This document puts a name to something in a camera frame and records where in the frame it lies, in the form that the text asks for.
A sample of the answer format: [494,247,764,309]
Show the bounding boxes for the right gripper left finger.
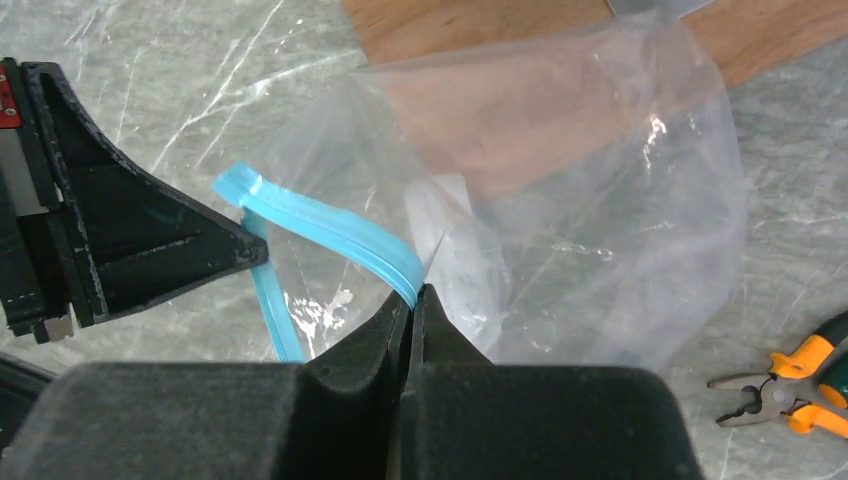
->
[1,294,411,479]

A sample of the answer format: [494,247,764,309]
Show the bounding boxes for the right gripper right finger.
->
[410,285,702,479]

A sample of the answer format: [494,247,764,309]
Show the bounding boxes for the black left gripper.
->
[1,57,269,344]

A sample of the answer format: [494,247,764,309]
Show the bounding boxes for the clear zip top bag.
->
[213,10,747,370]

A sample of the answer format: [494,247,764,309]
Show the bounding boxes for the wooden board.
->
[343,0,847,86]

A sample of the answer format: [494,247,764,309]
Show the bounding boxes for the orange handled pliers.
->
[707,333,847,439]

